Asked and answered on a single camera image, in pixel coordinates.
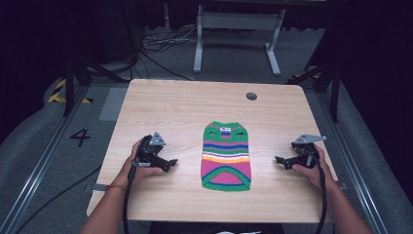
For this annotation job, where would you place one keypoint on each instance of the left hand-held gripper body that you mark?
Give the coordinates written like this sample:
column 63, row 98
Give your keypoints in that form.
column 150, row 152

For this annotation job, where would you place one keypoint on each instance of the black metal stand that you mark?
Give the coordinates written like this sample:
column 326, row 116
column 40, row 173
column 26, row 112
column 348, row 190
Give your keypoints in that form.
column 69, row 84
column 334, row 87

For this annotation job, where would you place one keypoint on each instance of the person's left hand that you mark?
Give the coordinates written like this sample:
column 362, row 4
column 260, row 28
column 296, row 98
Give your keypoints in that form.
column 136, row 172

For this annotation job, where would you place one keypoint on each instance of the grey metal desk frame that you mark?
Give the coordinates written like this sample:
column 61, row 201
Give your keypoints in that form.
column 238, row 21

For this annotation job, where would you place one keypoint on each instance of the yellow black hazard tape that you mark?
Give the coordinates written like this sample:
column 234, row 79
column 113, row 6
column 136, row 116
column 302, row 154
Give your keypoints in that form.
column 56, row 92

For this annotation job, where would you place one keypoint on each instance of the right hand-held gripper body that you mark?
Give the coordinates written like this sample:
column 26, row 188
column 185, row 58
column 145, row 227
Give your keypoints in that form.
column 307, row 155

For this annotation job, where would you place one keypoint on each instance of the striped knitted pet sweater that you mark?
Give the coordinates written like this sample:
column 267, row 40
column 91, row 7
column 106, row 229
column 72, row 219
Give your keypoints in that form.
column 226, row 156

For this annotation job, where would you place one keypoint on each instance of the person's right hand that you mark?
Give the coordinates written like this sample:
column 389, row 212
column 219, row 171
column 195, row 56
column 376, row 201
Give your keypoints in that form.
column 313, row 177

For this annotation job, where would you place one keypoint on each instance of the metal floor rail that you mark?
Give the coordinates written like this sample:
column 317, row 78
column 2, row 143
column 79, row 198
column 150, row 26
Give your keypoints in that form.
column 354, row 169
column 35, row 175

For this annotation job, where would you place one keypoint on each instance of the grey table grommet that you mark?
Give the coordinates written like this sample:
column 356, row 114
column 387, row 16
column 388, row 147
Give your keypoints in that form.
column 251, row 96

